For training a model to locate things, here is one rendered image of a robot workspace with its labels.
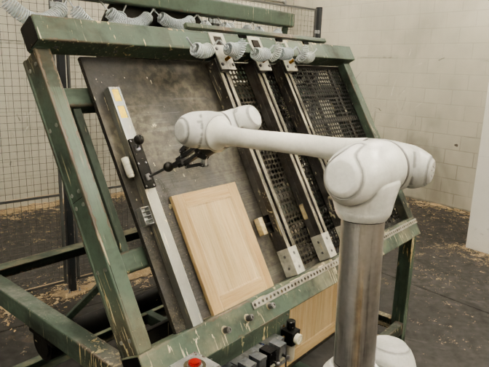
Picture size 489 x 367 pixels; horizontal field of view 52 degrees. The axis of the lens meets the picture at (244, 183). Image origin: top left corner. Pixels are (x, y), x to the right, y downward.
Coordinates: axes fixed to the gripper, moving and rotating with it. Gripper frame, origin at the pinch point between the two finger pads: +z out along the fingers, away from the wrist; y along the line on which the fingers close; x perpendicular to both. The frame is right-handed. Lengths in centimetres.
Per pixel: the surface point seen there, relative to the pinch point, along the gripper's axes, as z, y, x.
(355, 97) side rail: 14, 28, -179
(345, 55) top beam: 8, 55, -175
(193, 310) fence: 13, -52, 6
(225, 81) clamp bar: 10, 38, -54
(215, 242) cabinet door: 15.3, -31.0, -17.9
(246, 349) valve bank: 15, -74, -13
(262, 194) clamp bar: 12, -17, -53
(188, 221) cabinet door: 15.0, -20.1, -8.2
